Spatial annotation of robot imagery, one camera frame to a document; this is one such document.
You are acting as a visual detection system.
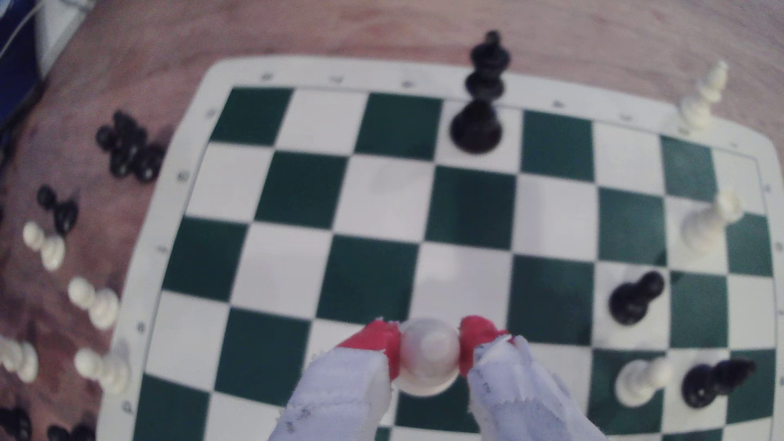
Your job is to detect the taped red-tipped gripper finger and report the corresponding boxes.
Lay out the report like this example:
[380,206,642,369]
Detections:
[458,316,608,441]
[268,318,403,441]

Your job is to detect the white chess pawn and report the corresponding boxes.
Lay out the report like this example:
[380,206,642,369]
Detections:
[67,277,120,332]
[392,317,463,397]
[614,356,675,409]
[0,336,39,383]
[23,220,65,273]
[73,348,131,396]

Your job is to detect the black chess pawn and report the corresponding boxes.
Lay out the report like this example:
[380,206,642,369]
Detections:
[37,185,79,236]
[0,407,33,441]
[608,271,666,327]
[131,142,166,185]
[96,125,132,180]
[113,110,148,145]
[48,424,96,441]

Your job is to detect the black chess bishop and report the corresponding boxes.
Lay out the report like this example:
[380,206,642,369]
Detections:
[681,358,757,410]

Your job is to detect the green and white chess mat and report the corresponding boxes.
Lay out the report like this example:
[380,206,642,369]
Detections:
[97,55,784,441]

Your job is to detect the white chess rook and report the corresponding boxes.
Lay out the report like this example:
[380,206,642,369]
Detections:
[680,190,745,255]

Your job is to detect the black chess king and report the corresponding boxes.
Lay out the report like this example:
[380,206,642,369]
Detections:
[449,29,512,155]

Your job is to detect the white chess bishop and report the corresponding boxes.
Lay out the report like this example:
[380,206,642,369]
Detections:
[677,59,730,131]

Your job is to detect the white box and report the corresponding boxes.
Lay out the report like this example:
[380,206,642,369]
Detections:
[36,0,97,69]

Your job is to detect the blue object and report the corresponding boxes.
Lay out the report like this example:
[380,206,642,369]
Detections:
[0,0,40,126]

